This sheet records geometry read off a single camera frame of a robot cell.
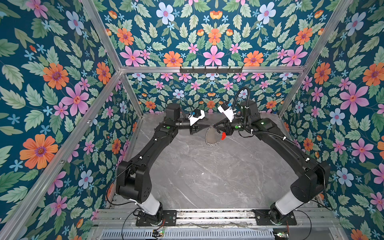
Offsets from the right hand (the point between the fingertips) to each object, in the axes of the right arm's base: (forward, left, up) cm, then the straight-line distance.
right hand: (215, 123), depth 73 cm
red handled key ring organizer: (+1, +1, -12) cm, 13 cm away
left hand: (+2, +3, +3) cm, 5 cm away
